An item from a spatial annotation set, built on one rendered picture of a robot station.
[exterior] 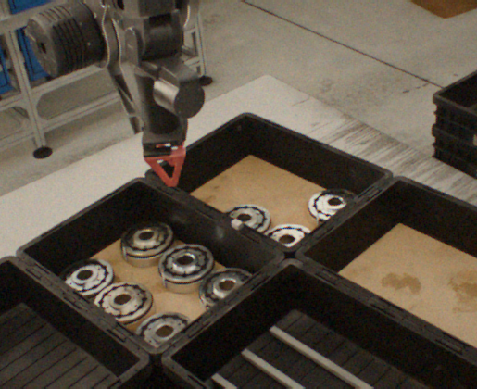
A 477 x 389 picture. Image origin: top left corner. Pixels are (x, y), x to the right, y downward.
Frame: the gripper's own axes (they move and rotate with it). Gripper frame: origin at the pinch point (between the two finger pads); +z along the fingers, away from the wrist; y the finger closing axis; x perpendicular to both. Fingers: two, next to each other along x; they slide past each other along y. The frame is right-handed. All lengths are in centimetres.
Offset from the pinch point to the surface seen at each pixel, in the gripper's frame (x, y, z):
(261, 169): -13.1, 32.8, 23.4
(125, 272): 13.1, 2.5, 23.2
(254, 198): -11.4, 22.7, 23.5
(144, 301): 7.8, -8.9, 20.6
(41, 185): 42, 53, 35
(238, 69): 3, 240, 104
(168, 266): 4.3, -0.4, 20.2
